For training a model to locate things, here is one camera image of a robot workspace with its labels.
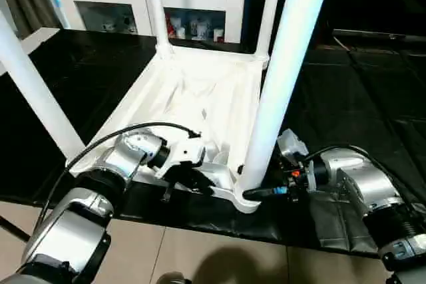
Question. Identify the white plastic table top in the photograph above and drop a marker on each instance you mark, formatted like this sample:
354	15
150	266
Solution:
193	104

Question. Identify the white plastic table leg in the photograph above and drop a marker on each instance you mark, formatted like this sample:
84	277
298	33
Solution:
158	11
286	71
268	11
36	91

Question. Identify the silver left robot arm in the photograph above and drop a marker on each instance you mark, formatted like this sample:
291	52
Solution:
93	191

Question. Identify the crumpled black plastic sheet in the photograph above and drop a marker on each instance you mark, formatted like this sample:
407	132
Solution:
359	118

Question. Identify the black work mat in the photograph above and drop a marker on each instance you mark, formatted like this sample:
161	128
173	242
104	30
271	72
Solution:
80	98

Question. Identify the dark low furniture silver edge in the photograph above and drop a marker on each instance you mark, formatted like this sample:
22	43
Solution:
379	34

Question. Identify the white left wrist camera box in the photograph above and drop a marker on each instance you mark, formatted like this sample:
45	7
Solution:
183	154

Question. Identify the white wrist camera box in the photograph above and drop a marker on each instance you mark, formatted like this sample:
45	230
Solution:
183	154
291	145

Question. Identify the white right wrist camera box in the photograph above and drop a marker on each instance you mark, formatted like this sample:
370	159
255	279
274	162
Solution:
291	145

